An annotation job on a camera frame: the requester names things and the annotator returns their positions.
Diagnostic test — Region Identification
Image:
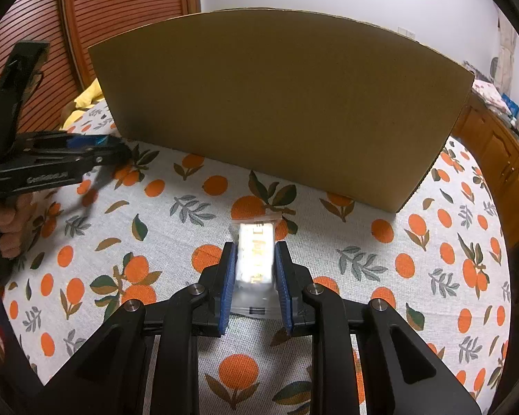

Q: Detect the floral fabric bundle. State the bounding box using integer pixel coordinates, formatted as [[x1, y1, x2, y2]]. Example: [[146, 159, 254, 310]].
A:
[[471, 79, 509, 111]]

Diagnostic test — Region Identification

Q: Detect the patterned curtain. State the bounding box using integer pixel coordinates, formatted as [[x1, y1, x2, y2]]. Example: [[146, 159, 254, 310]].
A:
[[488, 12, 518, 88]]

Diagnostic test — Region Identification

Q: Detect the orange fruit print bedsheet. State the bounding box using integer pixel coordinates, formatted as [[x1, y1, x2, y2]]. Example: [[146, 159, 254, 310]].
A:
[[0, 99, 513, 415]]

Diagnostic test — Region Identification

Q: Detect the clear small snack packet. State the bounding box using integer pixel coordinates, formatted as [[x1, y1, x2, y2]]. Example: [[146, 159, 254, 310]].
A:
[[231, 215, 287, 317]]

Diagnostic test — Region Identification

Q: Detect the wooden louvered wardrobe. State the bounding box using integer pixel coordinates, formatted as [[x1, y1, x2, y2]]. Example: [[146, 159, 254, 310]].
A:
[[0, 0, 200, 139]]

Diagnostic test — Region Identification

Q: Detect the brown cardboard box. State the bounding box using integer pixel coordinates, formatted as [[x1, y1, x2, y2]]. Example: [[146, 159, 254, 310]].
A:
[[88, 7, 475, 214]]

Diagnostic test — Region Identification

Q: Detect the person's left hand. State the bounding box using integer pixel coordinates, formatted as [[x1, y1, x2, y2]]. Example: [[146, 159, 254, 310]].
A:
[[0, 192, 36, 261]]

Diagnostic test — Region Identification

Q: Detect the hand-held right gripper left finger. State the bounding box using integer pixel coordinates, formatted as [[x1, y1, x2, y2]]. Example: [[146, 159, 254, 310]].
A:
[[41, 241, 239, 415]]

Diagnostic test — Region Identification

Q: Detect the blue white box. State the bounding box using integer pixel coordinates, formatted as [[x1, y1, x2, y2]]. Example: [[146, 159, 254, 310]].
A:
[[502, 95, 519, 122]]

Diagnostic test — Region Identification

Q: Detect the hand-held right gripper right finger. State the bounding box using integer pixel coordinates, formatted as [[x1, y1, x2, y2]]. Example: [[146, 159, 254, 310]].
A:
[[274, 240, 483, 415]]

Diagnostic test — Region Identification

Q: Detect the yellow cloth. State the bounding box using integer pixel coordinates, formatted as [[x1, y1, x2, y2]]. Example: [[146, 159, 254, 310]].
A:
[[61, 80, 105, 128]]

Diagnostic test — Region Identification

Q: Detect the wooden cabinet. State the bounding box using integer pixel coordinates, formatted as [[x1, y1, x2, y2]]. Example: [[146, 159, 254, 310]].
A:
[[452, 91, 519, 251]]

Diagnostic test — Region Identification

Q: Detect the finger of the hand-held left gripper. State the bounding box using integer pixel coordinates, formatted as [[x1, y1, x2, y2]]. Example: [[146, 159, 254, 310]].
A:
[[21, 130, 122, 151], [34, 146, 133, 170]]

